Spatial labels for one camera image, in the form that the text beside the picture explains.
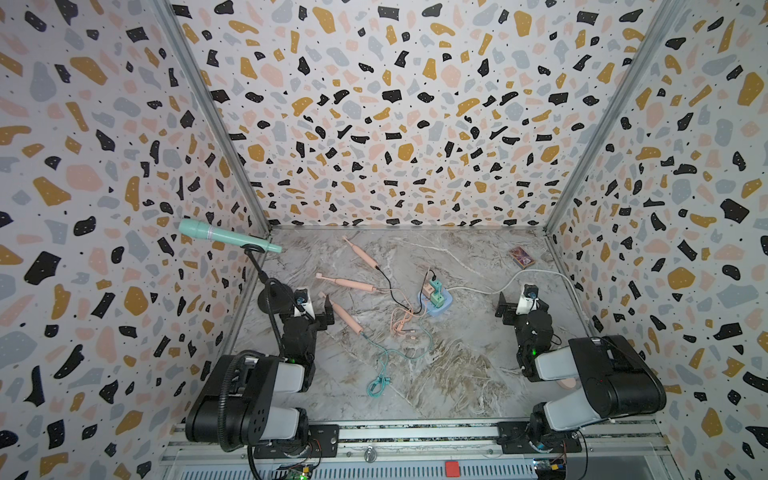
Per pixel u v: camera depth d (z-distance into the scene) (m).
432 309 0.95
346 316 0.94
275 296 0.93
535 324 0.70
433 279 0.95
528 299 0.78
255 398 0.44
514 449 0.73
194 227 0.71
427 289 0.94
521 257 1.13
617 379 0.46
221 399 0.39
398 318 0.97
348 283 1.04
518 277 1.07
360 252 1.12
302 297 0.75
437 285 0.96
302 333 0.67
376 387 0.82
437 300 0.92
